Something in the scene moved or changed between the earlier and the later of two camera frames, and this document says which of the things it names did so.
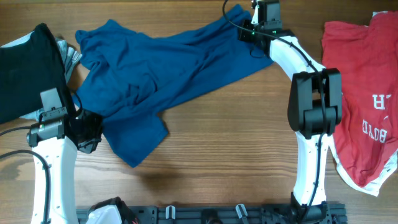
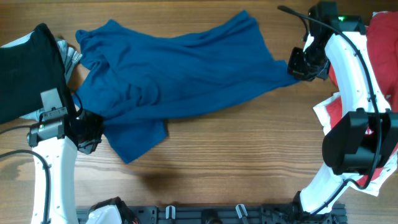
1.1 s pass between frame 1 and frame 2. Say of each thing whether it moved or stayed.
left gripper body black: stayed
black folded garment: stayed
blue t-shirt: moved
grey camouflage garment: stayed
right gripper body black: moved
